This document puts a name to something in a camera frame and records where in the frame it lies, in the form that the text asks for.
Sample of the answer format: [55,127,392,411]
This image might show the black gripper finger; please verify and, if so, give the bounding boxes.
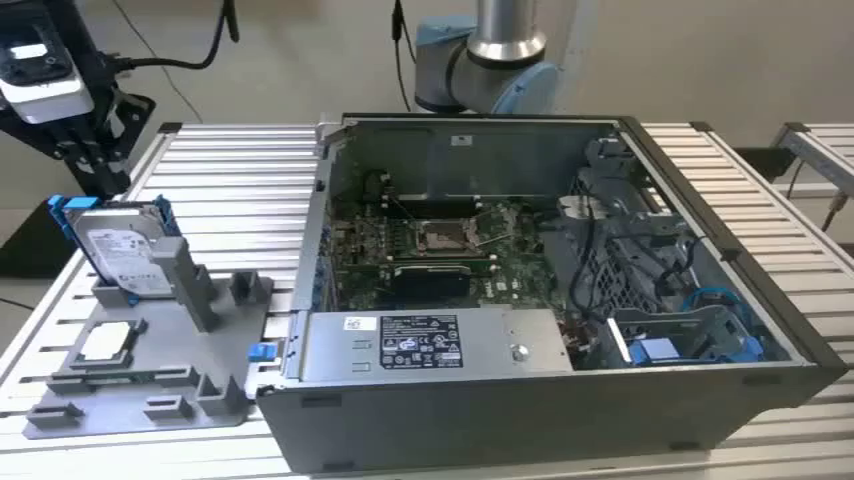
[95,92,158,174]
[0,112,91,174]

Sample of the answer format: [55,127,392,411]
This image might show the hard disk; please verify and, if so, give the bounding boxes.
[46,194,179,306]

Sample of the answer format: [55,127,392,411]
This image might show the gray disk bay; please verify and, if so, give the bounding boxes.
[605,303,765,369]

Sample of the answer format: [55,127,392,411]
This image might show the black antenna rod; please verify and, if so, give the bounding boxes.
[221,0,241,45]

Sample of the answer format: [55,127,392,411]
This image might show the silver CPU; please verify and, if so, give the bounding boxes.
[75,322,146,362]

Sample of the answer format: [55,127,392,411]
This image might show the thin locking lever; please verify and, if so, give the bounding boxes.
[388,193,421,224]

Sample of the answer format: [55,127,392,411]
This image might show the gray parts rack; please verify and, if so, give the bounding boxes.
[22,237,276,442]

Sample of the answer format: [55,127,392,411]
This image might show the green RAM stick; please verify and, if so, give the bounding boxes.
[50,372,189,390]

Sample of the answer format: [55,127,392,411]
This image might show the CPU socket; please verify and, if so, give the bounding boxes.
[413,218,482,255]

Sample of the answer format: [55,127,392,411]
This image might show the metal socket cover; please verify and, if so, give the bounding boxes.
[468,208,520,240]

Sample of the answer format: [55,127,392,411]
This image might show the black graphics card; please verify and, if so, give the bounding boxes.
[389,263,472,302]

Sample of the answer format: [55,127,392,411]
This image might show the silver power supply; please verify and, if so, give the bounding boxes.
[296,307,576,379]

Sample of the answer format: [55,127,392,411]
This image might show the green motherboard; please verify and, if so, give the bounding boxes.
[325,197,568,314]

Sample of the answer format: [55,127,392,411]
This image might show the gray perforated drive cage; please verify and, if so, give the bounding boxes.
[537,164,676,314]

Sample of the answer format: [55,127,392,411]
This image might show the black open PC case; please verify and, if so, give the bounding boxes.
[253,112,849,474]

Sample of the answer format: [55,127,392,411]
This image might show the blue bay clip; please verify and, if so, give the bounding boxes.
[629,338,683,365]

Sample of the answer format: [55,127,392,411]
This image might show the black box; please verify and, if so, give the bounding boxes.
[731,146,796,182]

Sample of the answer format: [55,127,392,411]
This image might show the metal slat side table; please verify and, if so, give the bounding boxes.
[771,121,854,189]

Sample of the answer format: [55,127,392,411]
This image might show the thin black hanging cable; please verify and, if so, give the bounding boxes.
[109,0,205,125]

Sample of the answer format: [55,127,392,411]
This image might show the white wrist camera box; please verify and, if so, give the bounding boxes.
[0,40,95,125]

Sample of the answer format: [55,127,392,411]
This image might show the thick black gripper cable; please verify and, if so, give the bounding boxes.
[98,0,236,72]

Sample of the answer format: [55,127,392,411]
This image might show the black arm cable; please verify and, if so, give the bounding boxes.
[388,0,413,112]

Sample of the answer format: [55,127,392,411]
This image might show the long black wire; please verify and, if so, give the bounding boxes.
[565,197,619,324]

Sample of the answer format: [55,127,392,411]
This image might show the short black wire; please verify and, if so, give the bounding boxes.
[653,233,709,304]

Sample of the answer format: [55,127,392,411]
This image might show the blue wire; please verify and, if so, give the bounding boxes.
[683,285,759,351]

